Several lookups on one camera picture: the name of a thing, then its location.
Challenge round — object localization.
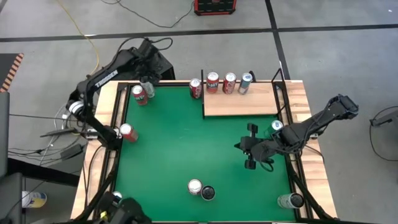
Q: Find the green table mat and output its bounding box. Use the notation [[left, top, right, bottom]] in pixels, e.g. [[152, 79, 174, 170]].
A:
[[109, 85, 297, 222]]

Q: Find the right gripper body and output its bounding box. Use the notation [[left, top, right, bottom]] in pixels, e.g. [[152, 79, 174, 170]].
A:
[[234, 133, 281, 163]]

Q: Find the white blue yellow container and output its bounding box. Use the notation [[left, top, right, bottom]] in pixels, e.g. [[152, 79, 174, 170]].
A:
[[21, 190, 48, 208]]

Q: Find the wooden shelf black wire frame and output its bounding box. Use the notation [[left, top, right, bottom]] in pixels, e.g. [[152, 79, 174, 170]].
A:
[[200, 68, 289, 120]]

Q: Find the yellow extension cable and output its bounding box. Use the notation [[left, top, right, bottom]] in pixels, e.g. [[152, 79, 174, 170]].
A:
[[57, 0, 101, 77]]

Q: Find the black cable loop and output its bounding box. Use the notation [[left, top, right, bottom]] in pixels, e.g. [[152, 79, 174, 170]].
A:
[[368, 105, 398, 162]]

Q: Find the red and black crate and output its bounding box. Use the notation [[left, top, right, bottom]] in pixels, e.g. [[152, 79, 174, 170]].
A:
[[193, 0, 238, 16]]

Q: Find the grey stand base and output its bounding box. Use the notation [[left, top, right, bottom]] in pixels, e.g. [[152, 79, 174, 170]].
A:
[[369, 107, 398, 128]]

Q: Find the white Celsius energy can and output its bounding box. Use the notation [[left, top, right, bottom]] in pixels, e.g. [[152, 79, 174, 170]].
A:
[[277, 192, 305, 209], [140, 79, 155, 99], [200, 185, 216, 202]]

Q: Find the grey cabinet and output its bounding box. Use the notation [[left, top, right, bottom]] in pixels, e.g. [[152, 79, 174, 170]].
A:
[[0, 91, 10, 180]]

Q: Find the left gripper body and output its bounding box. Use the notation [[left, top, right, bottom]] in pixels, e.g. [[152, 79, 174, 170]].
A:
[[136, 42, 163, 84]]

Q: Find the red Fanta strawberry can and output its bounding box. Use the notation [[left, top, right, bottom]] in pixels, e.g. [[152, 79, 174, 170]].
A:
[[131, 84, 149, 106], [206, 72, 220, 95], [119, 123, 140, 143]]

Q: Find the black power brick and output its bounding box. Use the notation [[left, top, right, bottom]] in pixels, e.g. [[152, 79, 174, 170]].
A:
[[58, 143, 83, 160]]

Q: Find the Star Wars Coca-Cola can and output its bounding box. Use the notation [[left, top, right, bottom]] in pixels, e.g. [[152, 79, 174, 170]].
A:
[[188, 78, 203, 100]]

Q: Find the black computer tower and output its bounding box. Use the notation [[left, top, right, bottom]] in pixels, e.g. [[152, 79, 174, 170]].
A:
[[93, 49, 176, 95]]

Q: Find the green can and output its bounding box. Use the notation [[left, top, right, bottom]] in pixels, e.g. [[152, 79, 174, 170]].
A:
[[238, 72, 253, 95]]

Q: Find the white cable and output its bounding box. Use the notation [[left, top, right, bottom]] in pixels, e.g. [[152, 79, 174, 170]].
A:
[[54, 104, 74, 131]]

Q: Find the black aluminium table frame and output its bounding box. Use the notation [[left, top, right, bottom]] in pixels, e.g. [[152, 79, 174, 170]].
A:
[[74, 79, 335, 224]]

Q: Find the black floor cable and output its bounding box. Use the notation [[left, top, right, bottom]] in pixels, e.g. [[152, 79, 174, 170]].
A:
[[7, 136, 88, 162], [101, 0, 195, 29]]

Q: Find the black mat orange striped edge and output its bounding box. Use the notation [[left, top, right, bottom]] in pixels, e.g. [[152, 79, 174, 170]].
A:
[[0, 52, 25, 93]]

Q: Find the red Coca-Cola can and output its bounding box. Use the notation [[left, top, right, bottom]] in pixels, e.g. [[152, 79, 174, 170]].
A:
[[187, 179, 203, 196], [222, 72, 237, 95]]

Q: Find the grey box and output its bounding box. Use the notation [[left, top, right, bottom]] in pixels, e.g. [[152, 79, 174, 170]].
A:
[[0, 172, 25, 224]]

